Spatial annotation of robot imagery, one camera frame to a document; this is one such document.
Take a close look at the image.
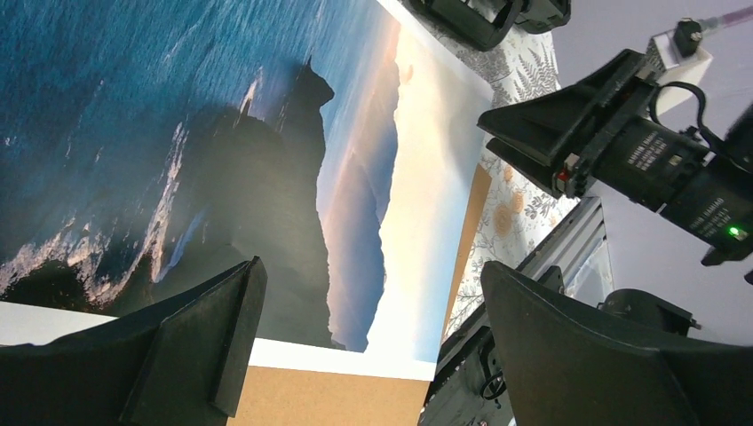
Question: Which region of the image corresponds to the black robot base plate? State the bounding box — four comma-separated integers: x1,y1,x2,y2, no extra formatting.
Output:
417,327,513,425

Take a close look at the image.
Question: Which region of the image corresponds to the floral patterned table mat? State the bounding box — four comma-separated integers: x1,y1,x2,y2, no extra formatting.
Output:
405,2,577,335

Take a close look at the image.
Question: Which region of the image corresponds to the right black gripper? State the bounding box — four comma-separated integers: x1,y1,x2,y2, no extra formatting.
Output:
478,49,752,266

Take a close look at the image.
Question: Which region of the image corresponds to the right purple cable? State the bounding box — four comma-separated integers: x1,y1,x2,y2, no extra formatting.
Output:
673,5,753,43

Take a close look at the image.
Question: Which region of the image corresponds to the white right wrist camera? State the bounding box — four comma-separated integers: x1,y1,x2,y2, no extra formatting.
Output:
646,30,714,116

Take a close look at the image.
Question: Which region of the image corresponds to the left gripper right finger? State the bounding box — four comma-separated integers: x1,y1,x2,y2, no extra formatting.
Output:
480,261,752,425

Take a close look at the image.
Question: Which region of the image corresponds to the black poker chip case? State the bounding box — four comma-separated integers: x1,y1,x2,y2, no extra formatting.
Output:
410,0,572,51

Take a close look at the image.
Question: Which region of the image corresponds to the blue seascape photo print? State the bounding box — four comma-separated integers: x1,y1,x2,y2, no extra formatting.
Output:
1,1,493,381

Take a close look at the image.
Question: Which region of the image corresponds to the brown cardboard backing board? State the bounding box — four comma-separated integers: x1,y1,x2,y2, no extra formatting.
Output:
226,164,494,426

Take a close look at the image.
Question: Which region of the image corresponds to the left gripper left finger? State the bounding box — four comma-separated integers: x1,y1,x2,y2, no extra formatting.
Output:
1,257,267,425

